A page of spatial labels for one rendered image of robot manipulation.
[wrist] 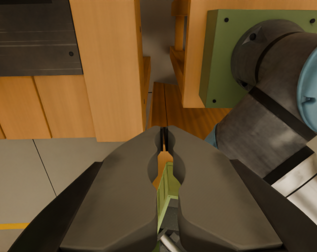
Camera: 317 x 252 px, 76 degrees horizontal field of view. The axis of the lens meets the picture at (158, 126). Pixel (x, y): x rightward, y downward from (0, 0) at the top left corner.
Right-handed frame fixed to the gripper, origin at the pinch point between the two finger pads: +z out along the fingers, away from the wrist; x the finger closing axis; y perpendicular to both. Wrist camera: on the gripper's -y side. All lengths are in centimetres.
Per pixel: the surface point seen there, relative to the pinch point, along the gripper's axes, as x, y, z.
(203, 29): 10.9, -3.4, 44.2
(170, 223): 3, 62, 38
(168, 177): 2, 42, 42
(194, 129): 14, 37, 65
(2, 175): -143, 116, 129
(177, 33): 10, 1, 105
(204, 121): 21, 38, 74
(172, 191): 3, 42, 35
